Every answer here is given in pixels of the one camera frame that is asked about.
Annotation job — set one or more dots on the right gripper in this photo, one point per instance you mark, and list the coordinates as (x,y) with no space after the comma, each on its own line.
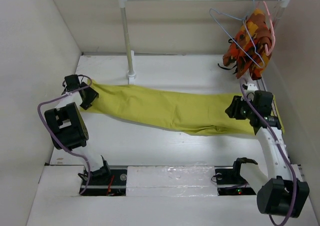
(233,109)

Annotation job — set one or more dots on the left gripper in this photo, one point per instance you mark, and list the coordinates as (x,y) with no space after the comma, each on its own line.
(92,95)

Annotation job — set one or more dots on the yellow-green trousers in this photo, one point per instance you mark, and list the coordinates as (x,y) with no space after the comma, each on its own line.
(194,114)

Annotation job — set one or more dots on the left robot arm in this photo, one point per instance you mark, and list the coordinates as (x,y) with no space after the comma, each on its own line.
(68,130)

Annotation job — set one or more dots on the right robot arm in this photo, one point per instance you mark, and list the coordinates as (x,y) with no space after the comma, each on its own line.
(279,192)

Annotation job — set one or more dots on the pink plastic hanger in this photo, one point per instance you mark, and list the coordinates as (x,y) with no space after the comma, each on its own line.
(269,50)

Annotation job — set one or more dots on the orange camouflage garment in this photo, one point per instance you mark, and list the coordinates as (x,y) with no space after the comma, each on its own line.
(246,52)

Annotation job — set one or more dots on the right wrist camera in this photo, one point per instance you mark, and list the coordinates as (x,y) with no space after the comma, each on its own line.
(249,88)

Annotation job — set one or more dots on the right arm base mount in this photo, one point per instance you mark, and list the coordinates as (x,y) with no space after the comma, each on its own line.
(229,184)

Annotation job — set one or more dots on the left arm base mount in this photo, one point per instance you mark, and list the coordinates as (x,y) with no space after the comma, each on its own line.
(113,185)

